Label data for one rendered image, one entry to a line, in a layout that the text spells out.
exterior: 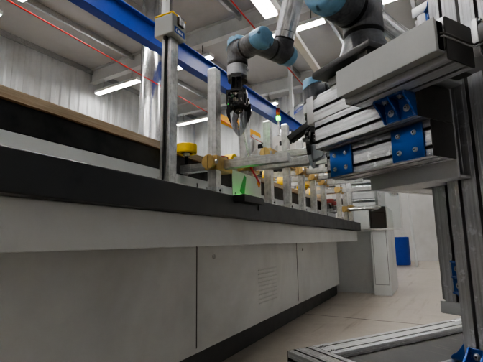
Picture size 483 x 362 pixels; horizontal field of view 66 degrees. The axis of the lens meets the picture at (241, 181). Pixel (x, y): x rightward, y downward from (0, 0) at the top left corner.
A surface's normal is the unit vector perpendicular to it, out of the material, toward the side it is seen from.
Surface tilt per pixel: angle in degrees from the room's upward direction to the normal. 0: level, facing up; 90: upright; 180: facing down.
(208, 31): 90
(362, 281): 90
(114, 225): 90
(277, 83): 90
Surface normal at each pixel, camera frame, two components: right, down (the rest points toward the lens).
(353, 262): -0.45, -0.14
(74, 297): 0.89, -0.09
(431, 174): -0.87, -0.07
